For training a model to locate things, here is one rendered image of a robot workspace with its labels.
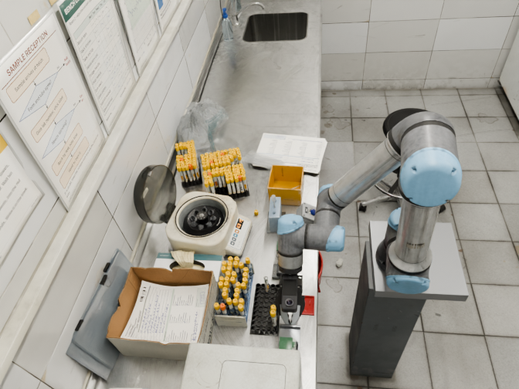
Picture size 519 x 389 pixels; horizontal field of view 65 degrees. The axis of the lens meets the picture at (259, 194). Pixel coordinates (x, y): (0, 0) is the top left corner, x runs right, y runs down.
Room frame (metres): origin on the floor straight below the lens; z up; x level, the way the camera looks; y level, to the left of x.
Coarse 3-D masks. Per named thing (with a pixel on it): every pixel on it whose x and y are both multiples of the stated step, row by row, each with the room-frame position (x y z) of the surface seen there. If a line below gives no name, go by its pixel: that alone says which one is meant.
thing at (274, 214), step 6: (270, 198) 1.03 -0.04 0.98; (276, 198) 1.02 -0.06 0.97; (270, 204) 1.00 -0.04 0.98; (276, 204) 1.00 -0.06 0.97; (270, 210) 0.97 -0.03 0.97; (276, 210) 0.97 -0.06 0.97; (270, 216) 0.94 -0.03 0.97; (276, 216) 0.94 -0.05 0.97; (270, 222) 0.94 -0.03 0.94; (276, 222) 0.93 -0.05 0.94; (270, 228) 0.94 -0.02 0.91; (276, 228) 0.93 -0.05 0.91
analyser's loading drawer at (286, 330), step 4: (280, 324) 0.54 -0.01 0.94; (284, 324) 0.54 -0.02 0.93; (288, 324) 0.54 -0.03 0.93; (280, 328) 0.54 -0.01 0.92; (284, 328) 0.54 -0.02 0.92; (288, 328) 0.53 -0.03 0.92; (292, 328) 0.53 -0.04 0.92; (296, 328) 0.53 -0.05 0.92; (280, 332) 0.53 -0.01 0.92; (284, 332) 0.52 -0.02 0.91; (288, 332) 0.52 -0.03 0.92; (292, 332) 0.52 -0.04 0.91; (296, 332) 0.52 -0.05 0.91; (280, 336) 0.51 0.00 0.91; (284, 336) 0.51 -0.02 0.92; (288, 336) 0.51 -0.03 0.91; (292, 336) 0.51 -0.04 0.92; (296, 336) 0.51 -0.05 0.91; (296, 340) 0.49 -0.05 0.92; (296, 344) 0.48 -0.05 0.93; (296, 348) 0.47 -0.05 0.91
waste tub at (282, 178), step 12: (276, 168) 1.20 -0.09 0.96; (288, 168) 1.19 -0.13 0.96; (300, 168) 1.18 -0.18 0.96; (276, 180) 1.20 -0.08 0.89; (288, 180) 1.19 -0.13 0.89; (300, 180) 1.18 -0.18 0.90; (276, 192) 1.07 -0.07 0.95; (288, 192) 1.06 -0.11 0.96; (300, 192) 1.05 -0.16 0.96; (288, 204) 1.06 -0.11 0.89; (300, 204) 1.05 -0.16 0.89
